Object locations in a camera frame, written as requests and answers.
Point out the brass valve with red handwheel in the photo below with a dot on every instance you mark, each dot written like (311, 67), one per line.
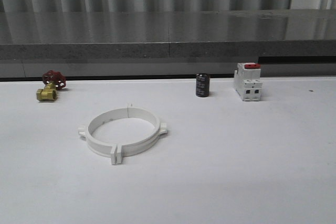
(53, 81)

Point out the white circuit breaker red switch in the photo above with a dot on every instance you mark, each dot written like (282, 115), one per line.
(247, 81)

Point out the grey stone bench ledge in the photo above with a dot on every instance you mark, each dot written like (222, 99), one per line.
(105, 45)

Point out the white half-ring pipe clamp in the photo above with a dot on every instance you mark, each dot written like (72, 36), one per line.
(99, 147)
(145, 144)

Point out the black cylindrical capacitor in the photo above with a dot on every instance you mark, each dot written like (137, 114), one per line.
(202, 85)

